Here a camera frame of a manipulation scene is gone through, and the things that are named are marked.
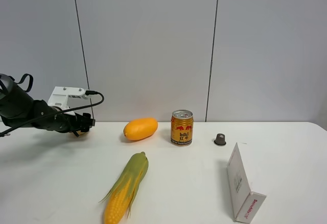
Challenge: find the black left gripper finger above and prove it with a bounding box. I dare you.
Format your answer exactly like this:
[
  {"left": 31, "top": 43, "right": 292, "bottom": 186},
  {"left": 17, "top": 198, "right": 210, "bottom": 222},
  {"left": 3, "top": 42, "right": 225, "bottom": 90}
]
[
  {"left": 72, "top": 126, "right": 91, "bottom": 132},
  {"left": 75, "top": 113, "right": 95, "bottom": 127}
]

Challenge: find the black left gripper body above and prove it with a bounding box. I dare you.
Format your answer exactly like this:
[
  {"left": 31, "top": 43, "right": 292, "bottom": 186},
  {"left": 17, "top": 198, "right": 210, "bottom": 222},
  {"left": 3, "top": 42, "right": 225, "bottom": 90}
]
[{"left": 30, "top": 100, "right": 77, "bottom": 133}]

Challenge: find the brown spotted potato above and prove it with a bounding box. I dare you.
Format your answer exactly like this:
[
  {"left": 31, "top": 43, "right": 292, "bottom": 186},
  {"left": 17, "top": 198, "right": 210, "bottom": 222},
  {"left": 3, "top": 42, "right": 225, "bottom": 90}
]
[{"left": 69, "top": 131, "right": 89, "bottom": 138}]

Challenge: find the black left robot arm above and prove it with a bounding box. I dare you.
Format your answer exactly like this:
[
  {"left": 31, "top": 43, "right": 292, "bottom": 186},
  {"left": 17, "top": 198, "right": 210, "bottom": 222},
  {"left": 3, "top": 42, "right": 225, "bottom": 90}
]
[{"left": 1, "top": 73, "right": 102, "bottom": 137}]

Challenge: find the orange yellow mango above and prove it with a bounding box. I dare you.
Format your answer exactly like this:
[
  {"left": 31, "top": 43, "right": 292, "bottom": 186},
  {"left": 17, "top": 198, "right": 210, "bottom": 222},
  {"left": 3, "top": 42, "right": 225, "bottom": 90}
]
[{"left": 123, "top": 117, "right": 158, "bottom": 141}]

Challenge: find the yellow corn cob green husk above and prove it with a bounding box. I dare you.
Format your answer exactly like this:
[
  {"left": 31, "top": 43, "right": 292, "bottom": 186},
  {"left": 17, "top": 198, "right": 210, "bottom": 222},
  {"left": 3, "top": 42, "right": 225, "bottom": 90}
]
[{"left": 101, "top": 152, "right": 149, "bottom": 223}]

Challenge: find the gold Red Bull can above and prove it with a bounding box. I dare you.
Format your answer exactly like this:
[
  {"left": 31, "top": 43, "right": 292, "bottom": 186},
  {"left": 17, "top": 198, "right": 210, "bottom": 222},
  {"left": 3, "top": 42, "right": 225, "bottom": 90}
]
[{"left": 171, "top": 110, "right": 194, "bottom": 146}]

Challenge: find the dark coffee capsule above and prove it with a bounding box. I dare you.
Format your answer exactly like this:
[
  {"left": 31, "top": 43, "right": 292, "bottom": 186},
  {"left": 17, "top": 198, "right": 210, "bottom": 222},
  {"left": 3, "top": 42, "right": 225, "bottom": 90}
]
[{"left": 214, "top": 133, "right": 226, "bottom": 146}]

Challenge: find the white cardboard box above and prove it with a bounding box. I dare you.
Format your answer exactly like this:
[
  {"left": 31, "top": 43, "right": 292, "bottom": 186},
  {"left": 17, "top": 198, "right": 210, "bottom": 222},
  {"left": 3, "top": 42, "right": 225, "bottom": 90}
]
[{"left": 227, "top": 143, "right": 267, "bottom": 223}]

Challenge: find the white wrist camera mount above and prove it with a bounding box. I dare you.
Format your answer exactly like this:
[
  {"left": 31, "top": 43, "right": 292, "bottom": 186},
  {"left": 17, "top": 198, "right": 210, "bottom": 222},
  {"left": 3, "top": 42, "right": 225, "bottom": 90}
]
[{"left": 47, "top": 86, "right": 90, "bottom": 111}]

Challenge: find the black camera cable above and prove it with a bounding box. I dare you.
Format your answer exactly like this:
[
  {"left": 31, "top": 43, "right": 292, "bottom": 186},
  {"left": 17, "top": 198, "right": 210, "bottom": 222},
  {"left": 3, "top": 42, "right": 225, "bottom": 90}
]
[{"left": 0, "top": 90, "right": 105, "bottom": 137}]

